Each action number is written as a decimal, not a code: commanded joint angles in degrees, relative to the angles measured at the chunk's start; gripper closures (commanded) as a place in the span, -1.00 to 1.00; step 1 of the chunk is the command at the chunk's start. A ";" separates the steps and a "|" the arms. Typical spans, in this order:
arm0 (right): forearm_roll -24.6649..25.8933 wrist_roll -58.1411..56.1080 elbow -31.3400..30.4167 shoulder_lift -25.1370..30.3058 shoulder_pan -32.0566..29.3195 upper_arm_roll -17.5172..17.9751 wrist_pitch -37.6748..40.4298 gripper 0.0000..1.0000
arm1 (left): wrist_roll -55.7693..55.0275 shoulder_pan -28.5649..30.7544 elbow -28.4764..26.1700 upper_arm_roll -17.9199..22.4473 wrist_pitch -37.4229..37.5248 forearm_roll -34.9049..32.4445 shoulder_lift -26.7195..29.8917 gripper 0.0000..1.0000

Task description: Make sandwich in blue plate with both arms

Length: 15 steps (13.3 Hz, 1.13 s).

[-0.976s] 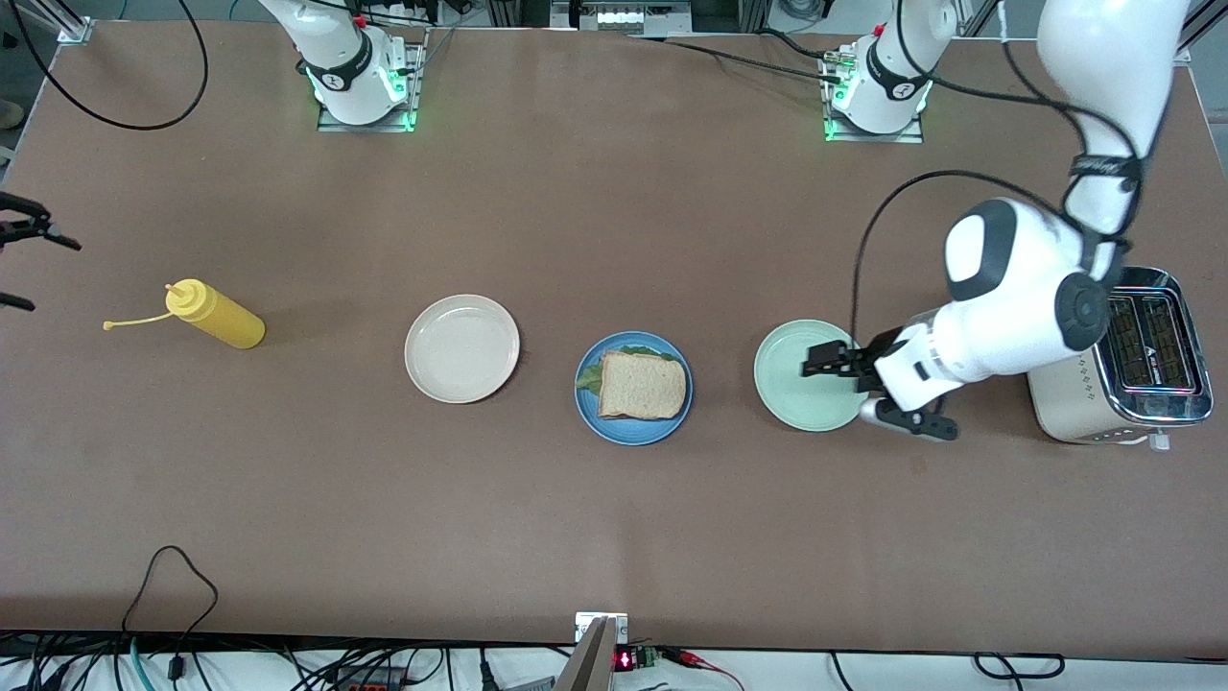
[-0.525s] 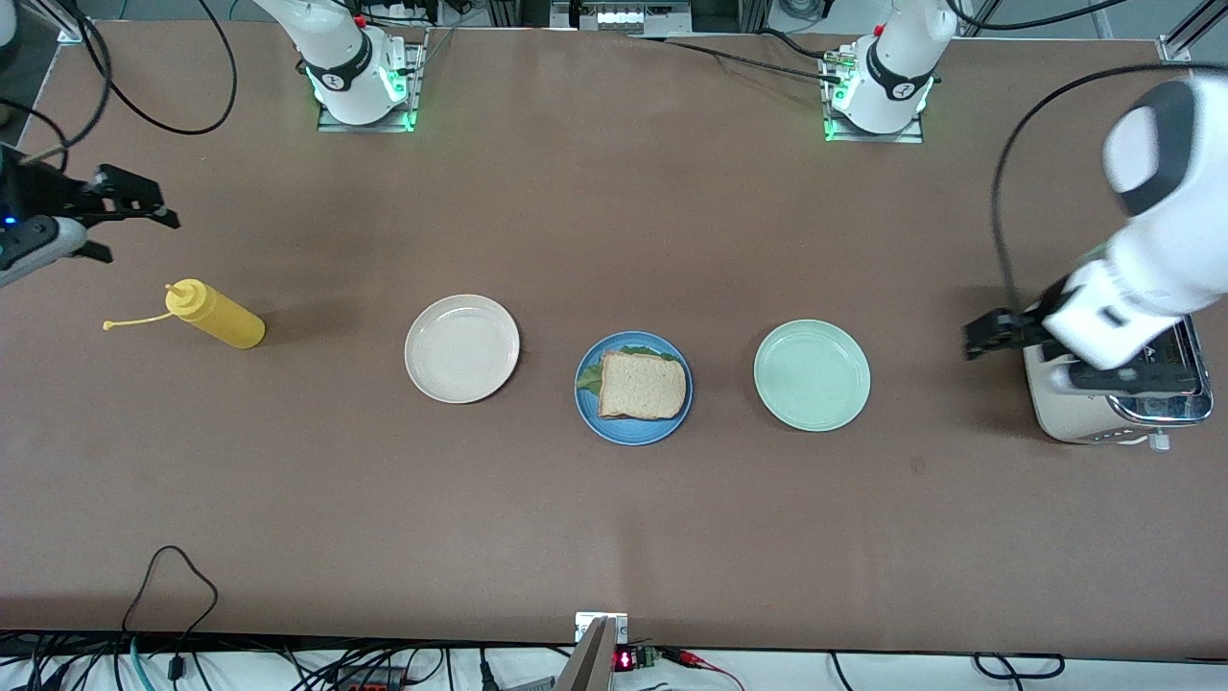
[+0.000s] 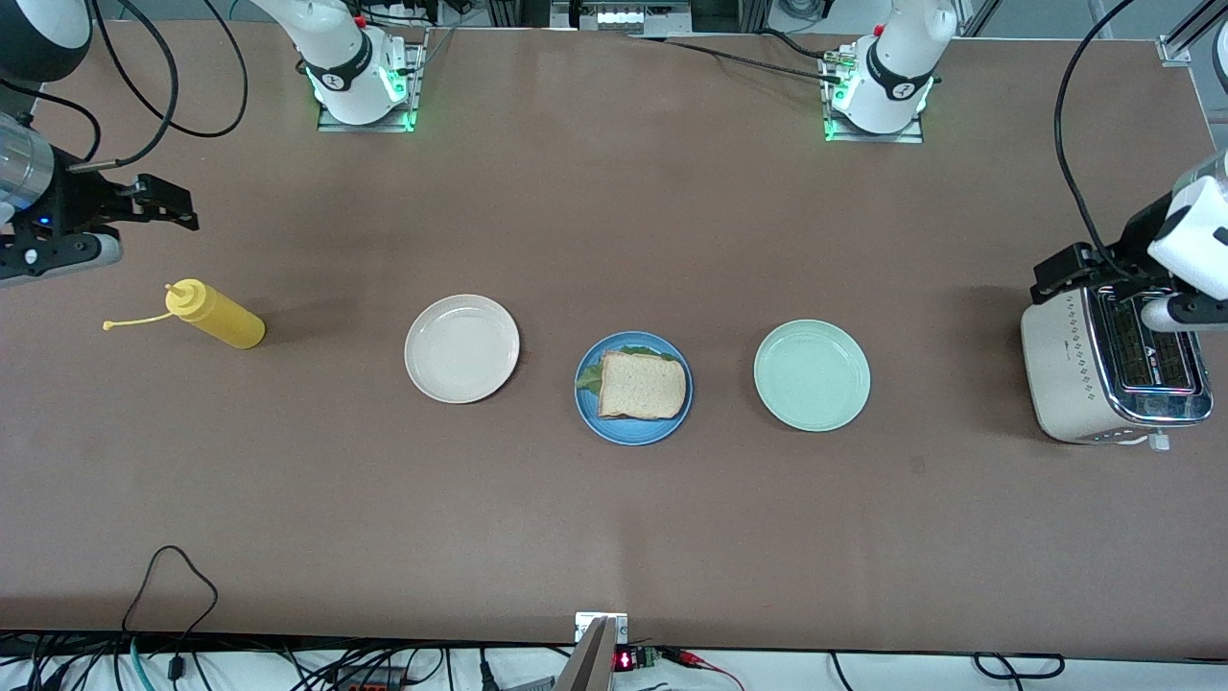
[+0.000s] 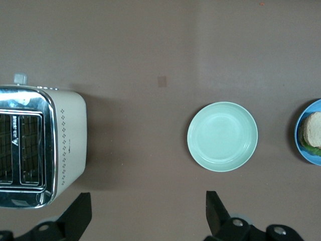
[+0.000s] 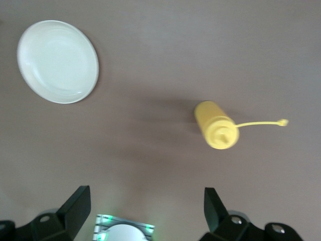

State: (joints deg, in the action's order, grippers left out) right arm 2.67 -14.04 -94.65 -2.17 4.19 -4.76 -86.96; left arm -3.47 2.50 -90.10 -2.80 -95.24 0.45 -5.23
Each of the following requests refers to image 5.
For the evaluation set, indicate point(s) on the beige plate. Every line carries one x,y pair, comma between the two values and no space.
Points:
57,62

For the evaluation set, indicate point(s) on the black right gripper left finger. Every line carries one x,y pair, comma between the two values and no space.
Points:
72,213

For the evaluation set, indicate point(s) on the yellow squeeze bottle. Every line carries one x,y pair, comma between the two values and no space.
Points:
213,118

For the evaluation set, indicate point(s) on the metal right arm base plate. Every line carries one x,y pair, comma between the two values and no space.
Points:
100,221

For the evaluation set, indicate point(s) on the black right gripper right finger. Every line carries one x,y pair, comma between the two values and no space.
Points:
215,216

